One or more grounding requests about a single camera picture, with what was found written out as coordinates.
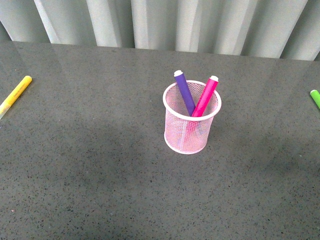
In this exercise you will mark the purple marker pen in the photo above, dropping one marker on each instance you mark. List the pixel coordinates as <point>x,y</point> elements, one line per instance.
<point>185,91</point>

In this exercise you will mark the pink highlighter pen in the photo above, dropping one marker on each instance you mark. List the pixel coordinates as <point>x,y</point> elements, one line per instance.
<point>206,95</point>

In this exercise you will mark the pink mesh pen cup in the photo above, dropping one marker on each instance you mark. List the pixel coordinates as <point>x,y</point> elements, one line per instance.
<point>182,133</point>

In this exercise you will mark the yellow highlighter pen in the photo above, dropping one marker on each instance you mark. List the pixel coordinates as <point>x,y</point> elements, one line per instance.
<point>14,95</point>

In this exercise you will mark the grey pleated curtain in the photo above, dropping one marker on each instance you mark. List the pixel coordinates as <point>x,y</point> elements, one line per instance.
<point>287,29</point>

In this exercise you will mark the green highlighter pen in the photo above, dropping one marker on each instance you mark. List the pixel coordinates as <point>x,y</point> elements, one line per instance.
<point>315,95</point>

